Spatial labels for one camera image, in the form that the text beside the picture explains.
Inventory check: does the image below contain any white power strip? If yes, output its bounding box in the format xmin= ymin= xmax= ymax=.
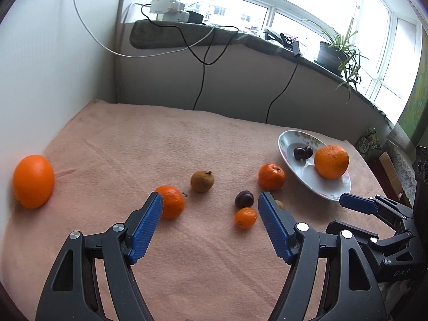
xmin=150 ymin=0 xmax=189 ymax=22

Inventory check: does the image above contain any black cable left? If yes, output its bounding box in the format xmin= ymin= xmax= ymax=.
xmin=140 ymin=3 xmax=240 ymax=111

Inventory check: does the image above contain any dark green sill mat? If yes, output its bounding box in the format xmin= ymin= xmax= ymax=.
xmin=116 ymin=20 xmax=392 ymax=141

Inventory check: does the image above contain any floral white plate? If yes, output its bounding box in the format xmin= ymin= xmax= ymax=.
xmin=278 ymin=130 xmax=351 ymax=201

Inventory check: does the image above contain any large orange in plate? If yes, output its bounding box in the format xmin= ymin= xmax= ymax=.
xmin=314 ymin=145 xmax=350 ymax=180

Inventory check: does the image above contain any black cable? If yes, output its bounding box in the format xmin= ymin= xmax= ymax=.
xmin=140 ymin=3 xmax=240 ymax=111
xmin=265 ymin=53 xmax=299 ymax=125

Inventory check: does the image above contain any dark plum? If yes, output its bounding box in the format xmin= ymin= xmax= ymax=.
xmin=293 ymin=147 xmax=306 ymax=160
xmin=305 ymin=146 xmax=314 ymax=159
xmin=234 ymin=190 xmax=254 ymax=209

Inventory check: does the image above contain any white lace cloth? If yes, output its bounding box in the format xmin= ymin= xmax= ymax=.
xmin=384 ymin=140 xmax=416 ymax=207

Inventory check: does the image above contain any mandarin with stem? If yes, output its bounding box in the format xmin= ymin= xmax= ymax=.
xmin=155 ymin=185 xmax=185 ymax=220

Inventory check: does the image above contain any black cable right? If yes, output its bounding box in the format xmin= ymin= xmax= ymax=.
xmin=265 ymin=53 xmax=299 ymax=125

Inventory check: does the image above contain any green wall picture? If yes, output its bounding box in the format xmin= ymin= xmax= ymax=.
xmin=398 ymin=58 xmax=427 ymax=146

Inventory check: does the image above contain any green snack bag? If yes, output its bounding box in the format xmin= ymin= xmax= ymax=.
xmin=356 ymin=128 xmax=383 ymax=162

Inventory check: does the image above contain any black adapter on sill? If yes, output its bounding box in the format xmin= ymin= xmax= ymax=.
xmin=186 ymin=10 xmax=204 ymax=24

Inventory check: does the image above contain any large orange by wall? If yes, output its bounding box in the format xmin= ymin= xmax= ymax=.
xmin=12 ymin=154 xmax=54 ymax=209

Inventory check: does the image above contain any white cable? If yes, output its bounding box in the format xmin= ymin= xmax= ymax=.
xmin=66 ymin=0 xmax=216 ymax=59

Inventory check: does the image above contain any small orange kumquat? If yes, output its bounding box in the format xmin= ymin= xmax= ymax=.
xmin=234 ymin=207 xmax=258 ymax=230

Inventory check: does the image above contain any small brown longan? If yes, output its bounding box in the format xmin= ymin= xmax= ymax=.
xmin=275 ymin=199 xmax=286 ymax=209

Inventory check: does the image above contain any large brown longan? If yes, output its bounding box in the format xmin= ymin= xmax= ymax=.
xmin=190 ymin=170 xmax=215 ymax=193

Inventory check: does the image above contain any pink towel cloth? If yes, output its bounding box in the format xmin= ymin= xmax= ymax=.
xmin=0 ymin=98 xmax=399 ymax=321

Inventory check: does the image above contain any cardboard box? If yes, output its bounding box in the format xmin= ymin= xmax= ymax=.
xmin=368 ymin=151 xmax=403 ymax=201

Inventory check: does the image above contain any mandarin near plate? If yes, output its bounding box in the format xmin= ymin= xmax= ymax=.
xmin=258 ymin=163 xmax=286 ymax=190

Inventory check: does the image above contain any black device on sill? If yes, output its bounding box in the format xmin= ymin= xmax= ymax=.
xmin=263 ymin=28 xmax=301 ymax=56

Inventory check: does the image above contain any potted spider plant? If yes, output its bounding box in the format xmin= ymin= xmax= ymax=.
xmin=308 ymin=17 xmax=366 ymax=102

